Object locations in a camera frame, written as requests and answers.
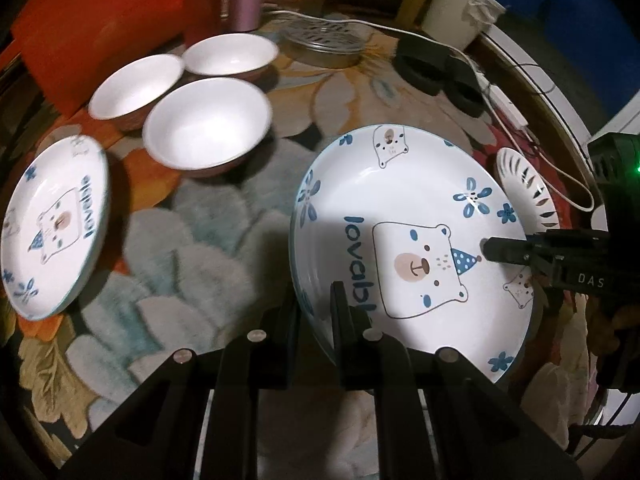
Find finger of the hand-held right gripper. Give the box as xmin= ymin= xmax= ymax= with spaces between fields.
xmin=480 ymin=230 xmax=609 ymax=288

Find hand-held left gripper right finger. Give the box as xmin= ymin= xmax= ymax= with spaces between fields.
xmin=331 ymin=281 xmax=583 ymax=480

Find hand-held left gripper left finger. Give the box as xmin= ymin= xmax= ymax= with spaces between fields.
xmin=60 ymin=290 xmax=302 ymax=480

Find large bear print plate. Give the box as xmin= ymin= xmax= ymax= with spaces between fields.
xmin=0 ymin=135 xmax=111 ymax=322
xmin=289 ymin=124 xmax=549 ymax=387

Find white bowl pink outside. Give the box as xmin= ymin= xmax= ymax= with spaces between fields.
xmin=182 ymin=33 xmax=280 ymax=84
xmin=142 ymin=77 xmax=274 ymax=179
xmin=88 ymin=53 xmax=186 ymax=134

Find white plate dark dash rim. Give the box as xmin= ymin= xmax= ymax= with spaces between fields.
xmin=495 ymin=147 xmax=561 ymax=234

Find floral rug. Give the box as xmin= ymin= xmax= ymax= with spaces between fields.
xmin=0 ymin=5 xmax=608 ymax=480

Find black slipper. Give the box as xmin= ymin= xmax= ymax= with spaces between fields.
xmin=394 ymin=34 xmax=452 ymax=94
xmin=444 ymin=56 xmax=489 ymax=116

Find blue door panel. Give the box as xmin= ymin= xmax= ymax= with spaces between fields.
xmin=487 ymin=0 xmax=640 ymax=127

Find white plastic bucket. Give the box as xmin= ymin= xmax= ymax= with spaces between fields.
xmin=422 ymin=0 xmax=507 ymax=52

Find round metal steamer rack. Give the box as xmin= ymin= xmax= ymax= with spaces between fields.
xmin=278 ymin=22 xmax=366 ymax=69

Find red plastic stool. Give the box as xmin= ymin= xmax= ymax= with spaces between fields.
xmin=10 ymin=0 xmax=199 ymax=119

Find black cable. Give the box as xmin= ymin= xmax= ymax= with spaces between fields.
xmin=510 ymin=59 xmax=597 ymax=162

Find white power strip with cable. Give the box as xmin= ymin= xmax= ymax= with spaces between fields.
xmin=257 ymin=7 xmax=596 ymax=213

